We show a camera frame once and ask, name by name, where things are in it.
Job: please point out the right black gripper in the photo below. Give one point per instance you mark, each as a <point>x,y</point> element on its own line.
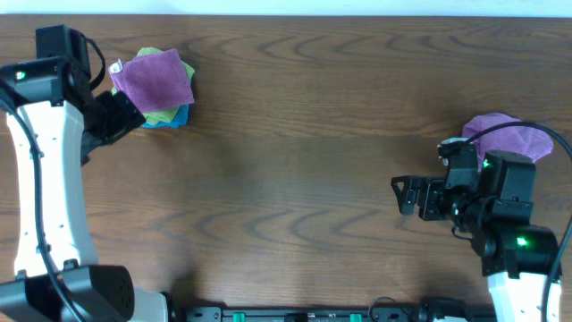
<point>431,188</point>

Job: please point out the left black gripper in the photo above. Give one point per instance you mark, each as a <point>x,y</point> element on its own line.
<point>128,114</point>

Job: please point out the purple microfiber cloth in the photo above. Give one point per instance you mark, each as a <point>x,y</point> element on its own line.
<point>153,82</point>

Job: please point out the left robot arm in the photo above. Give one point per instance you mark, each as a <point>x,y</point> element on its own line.
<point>55,122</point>

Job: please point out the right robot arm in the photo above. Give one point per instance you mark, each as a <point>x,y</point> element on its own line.
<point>493,212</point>

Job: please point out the folded green cloth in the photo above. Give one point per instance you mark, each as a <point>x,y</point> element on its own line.
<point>158,83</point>

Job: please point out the folded blue cloth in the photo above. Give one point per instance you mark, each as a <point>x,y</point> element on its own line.
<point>172,118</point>

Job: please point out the crumpled purple cloth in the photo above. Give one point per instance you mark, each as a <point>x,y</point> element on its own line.
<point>522,140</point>

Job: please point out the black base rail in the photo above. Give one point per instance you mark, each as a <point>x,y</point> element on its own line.
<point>386,313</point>

